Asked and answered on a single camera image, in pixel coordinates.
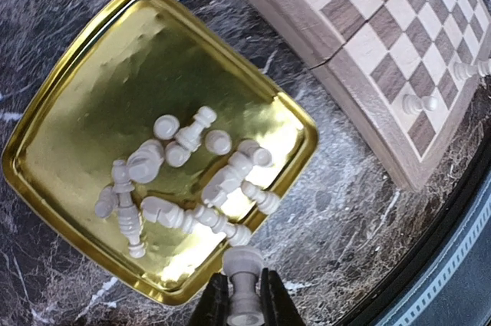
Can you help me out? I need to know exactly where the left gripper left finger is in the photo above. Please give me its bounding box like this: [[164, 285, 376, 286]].
[[189, 273, 229, 326]]

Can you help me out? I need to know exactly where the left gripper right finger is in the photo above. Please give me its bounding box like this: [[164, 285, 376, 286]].
[[260, 268, 305, 326]]

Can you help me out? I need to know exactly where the white chess rook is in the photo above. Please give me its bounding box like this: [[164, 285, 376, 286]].
[[222, 245, 265, 326]]

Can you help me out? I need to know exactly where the white chess pawn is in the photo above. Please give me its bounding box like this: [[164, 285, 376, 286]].
[[402, 94, 439, 115], [153, 114, 180, 140]]

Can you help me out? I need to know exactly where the wooden chess board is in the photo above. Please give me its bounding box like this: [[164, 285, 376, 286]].
[[248, 0, 490, 192]]

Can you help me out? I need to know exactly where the white chess king piece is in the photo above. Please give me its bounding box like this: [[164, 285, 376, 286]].
[[453, 58, 491, 82]]

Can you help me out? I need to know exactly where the white chess bishop lying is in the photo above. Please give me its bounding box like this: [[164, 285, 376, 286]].
[[201, 140, 272, 208]]

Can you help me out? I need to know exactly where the white chess bishop in tray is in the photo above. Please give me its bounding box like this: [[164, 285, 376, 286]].
[[111, 160, 146, 258]]

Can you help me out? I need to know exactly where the white chess piece lying right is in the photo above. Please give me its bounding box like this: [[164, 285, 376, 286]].
[[165, 106, 217, 167]]

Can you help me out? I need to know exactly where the white chess pawn upright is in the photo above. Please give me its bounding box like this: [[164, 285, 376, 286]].
[[153, 114, 180, 140]]

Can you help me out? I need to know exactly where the gold metal tray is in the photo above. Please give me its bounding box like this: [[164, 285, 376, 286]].
[[2, 0, 318, 306]]

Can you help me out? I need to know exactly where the grey slotted cable duct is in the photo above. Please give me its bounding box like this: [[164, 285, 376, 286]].
[[374, 186, 490, 325]]

